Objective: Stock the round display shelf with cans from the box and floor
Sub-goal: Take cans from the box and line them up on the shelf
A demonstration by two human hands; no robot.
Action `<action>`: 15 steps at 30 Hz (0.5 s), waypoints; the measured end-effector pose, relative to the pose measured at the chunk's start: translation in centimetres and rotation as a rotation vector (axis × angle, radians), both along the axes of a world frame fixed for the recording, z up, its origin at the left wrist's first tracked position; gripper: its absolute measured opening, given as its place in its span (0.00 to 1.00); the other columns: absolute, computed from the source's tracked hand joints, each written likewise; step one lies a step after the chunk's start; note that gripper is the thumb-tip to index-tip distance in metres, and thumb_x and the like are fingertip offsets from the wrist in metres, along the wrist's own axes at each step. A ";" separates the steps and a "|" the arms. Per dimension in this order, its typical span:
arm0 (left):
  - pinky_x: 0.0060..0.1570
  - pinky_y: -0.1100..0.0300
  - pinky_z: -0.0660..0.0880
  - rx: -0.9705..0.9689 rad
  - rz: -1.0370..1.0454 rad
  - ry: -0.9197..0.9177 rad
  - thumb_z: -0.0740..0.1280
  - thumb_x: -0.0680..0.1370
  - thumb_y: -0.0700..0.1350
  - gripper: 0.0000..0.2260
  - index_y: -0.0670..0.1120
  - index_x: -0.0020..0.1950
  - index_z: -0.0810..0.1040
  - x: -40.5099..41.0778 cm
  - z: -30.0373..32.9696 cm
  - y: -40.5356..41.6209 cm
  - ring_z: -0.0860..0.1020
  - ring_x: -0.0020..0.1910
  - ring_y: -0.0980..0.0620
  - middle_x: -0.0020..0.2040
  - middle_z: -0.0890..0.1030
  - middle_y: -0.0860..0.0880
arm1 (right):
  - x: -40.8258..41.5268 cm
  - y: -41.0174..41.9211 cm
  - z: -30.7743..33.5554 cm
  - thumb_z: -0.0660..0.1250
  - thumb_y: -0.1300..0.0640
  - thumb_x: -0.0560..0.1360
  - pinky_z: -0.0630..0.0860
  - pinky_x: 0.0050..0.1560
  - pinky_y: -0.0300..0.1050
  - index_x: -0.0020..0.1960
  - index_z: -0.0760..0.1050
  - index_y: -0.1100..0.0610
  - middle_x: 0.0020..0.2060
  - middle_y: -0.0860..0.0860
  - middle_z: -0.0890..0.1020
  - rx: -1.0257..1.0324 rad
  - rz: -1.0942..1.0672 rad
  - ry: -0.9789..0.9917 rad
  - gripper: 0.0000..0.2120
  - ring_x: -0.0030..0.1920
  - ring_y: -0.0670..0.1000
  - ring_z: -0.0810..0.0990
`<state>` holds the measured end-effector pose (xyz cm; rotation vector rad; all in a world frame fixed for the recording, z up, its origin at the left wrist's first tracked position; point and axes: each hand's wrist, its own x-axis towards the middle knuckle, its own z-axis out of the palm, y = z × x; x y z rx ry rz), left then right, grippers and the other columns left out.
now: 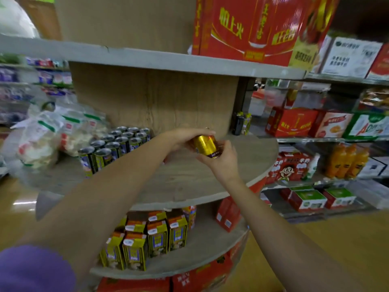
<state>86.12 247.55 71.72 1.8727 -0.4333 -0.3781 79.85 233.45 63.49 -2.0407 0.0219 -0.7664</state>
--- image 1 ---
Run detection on person's right hand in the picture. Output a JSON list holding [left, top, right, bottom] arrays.
[[197, 140, 241, 183]]

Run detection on person's left hand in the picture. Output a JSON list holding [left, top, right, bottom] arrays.
[[162, 127, 216, 163]]

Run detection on gold can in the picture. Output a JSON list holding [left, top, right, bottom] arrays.
[[193, 134, 224, 159]]

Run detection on round wooden shelf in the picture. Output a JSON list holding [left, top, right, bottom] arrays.
[[0, 0, 306, 292]]

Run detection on group of tall blue-yellow cans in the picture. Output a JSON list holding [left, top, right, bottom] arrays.
[[77, 126, 152, 177]]

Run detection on person's left forearm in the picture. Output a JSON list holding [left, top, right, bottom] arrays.
[[18, 133, 174, 280]]

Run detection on person's right forearm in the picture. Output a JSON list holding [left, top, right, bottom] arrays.
[[226, 176, 365, 292]]

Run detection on black can by column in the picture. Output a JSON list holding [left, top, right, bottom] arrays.
[[232, 112, 245, 136]]

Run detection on yellow green bottle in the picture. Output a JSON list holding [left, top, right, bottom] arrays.
[[242, 113, 253, 136]]

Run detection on small red carton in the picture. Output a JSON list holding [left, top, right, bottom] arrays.
[[216, 196, 242, 233]]

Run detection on red cartoon face carton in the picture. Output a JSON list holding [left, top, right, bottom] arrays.
[[266, 152, 314, 185]]

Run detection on red yellow-print carton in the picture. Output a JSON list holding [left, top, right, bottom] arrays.
[[265, 107, 319, 138]]

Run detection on red porridge print carton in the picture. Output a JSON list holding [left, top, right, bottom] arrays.
[[171, 253, 235, 292], [96, 276, 171, 292], [228, 237, 250, 260]]

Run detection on white slim bottle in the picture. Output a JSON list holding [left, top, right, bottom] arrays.
[[304, 153, 321, 180]]

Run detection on bag of white snacks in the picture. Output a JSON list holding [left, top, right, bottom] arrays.
[[17, 117, 64, 169], [27, 100, 57, 118], [59, 114, 93, 157], [83, 112, 111, 138]]

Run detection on yellow red tall pack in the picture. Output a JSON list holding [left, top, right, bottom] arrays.
[[284, 88, 300, 109]]

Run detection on row of yellow orange cartons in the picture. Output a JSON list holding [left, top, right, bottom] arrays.
[[99, 206, 197, 272]]

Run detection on white red-print carton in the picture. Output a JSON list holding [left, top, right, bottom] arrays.
[[308, 109, 354, 138]]

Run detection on pack of orange bottles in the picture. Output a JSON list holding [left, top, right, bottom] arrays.
[[325, 142, 370, 180]]

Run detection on large red gift carton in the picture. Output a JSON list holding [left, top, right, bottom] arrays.
[[191, 0, 320, 67]]

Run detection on rows of colourful packets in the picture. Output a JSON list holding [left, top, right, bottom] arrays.
[[0, 56, 73, 124]]

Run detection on stack of white plastic packs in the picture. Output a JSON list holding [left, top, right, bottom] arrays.
[[346, 179, 389, 210]]

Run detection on large green white carton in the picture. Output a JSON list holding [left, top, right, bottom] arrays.
[[342, 112, 389, 141]]

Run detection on stack of white blue boxes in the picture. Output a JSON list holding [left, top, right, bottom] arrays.
[[358, 156, 389, 178]]

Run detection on gold brown box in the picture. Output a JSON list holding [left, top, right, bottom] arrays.
[[358, 88, 389, 112]]

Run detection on white grey-print box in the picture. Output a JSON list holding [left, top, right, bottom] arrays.
[[313, 34, 383, 79]]

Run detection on red white-print carton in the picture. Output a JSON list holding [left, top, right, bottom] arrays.
[[366, 42, 389, 81]]

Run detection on purple shirt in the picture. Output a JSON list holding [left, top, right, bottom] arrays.
[[0, 245, 77, 292]]

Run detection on white plastic bag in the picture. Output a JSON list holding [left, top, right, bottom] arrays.
[[0, 0, 40, 39]]

